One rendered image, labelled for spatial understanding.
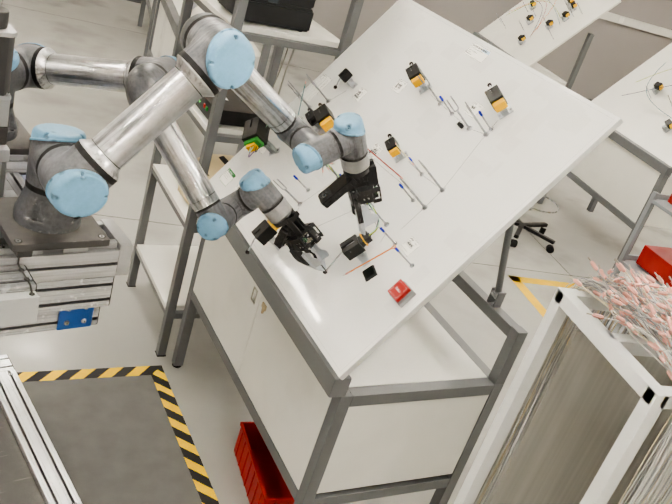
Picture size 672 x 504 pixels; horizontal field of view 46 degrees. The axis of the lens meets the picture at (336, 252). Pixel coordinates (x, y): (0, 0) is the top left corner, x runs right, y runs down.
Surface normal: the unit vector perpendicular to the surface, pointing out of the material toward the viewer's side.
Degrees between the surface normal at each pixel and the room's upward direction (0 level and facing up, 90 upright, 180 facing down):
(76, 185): 96
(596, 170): 90
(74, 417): 0
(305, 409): 90
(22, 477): 0
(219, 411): 0
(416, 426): 90
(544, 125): 54
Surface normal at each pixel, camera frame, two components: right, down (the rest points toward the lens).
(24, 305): 0.57, 0.51
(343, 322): -0.54, -0.52
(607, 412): 0.27, 0.51
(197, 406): 0.28, -0.86
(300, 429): -0.86, -0.03
